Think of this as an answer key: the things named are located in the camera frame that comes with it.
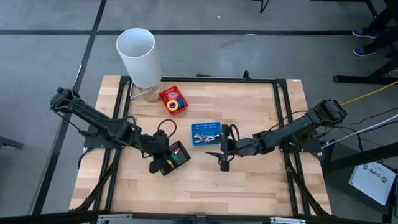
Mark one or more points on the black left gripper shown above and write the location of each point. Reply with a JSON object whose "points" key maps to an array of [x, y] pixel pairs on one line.
{"points": [[158, 146]]}

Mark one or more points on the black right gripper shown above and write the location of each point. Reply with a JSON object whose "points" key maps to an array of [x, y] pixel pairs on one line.
{"points": [[233, 147]]}

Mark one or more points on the teal staple remover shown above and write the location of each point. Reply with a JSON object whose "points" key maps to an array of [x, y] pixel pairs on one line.
{"points": [[214, 137]]}

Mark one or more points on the red small pieces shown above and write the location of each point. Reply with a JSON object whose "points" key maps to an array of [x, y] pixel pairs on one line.
{"points": [[176, 151]]}

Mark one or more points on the green mini stapler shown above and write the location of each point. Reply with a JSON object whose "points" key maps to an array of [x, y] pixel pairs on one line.
{"points": [[174, 156]]}

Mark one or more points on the yellow mini stapler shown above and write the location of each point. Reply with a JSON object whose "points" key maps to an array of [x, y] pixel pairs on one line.
{"points": [[170, 163]]}

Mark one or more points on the dark grey staple remover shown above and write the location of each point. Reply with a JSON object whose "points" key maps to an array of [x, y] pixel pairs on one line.
{"points": [[197, 139]]}

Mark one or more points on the black plastic basket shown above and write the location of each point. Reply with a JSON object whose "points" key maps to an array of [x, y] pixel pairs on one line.
{"points": [[185, 158]]}

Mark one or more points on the blue plastic basket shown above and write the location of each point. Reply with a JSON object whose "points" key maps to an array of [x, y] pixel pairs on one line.
{"points": [[205, 127]]}

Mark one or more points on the yellow tape roll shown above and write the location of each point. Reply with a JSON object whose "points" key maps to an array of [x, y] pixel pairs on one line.
{"points": [[168, 105]]}

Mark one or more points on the blue tape roll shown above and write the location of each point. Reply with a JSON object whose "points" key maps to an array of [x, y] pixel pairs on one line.
{"points": [[181, 102]]}

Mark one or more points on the pink tape roll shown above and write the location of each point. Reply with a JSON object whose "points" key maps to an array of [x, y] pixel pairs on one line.
{"points": [[169, 96]]}

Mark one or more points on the red plastic basket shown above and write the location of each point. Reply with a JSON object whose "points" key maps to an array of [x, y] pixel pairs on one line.
{"points": [[163, 93]]}

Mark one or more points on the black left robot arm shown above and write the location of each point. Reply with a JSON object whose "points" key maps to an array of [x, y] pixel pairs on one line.
{"points": [[93, 119]]}

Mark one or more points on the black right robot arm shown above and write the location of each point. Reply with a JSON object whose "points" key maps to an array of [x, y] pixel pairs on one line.
{"points": [[289, 130]]}

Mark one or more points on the table lamp white cylinder shade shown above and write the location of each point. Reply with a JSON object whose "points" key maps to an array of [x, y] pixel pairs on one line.
{"points": [[140, 62]]}

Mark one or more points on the black crossbar with silver brackets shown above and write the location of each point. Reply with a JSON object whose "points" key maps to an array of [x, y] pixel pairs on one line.
{"points": [[46, 217]]}

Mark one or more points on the black metal stand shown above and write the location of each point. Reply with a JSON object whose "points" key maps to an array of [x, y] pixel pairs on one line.
{"points": [[357, 79], [357, 157]]}

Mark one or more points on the grey metal furniture foot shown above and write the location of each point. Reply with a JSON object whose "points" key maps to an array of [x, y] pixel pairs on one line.
{"points": [[9, 141]]}

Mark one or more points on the black tripod legs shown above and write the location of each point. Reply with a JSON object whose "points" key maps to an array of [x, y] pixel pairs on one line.
{"points": [[261, 7]]}

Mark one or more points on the white paper sign SA5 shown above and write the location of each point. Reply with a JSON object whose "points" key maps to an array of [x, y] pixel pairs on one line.
{"points": [[373, 183]]}

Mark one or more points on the person's leg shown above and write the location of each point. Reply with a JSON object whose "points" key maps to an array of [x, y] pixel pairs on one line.
{"points": [[385, 17], [387, 40]]}

